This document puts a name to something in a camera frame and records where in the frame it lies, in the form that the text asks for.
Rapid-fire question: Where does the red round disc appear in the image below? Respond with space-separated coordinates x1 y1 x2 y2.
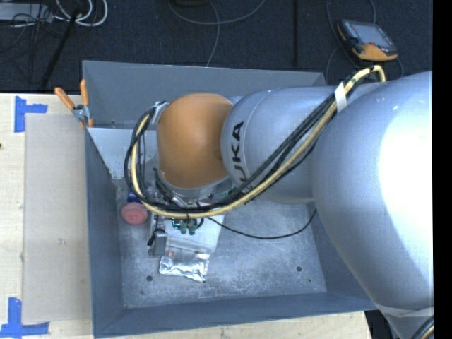
121 201 149 226

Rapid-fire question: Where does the silver foil packet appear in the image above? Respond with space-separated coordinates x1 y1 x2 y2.
158 252 210 283

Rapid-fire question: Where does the white flat box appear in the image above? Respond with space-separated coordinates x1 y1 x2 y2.
165 213 226 255

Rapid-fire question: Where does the grey metal bin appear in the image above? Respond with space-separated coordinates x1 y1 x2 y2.
81 59 378 339

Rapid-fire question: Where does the pale flat board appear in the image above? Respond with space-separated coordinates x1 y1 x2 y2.
21 113 94 326

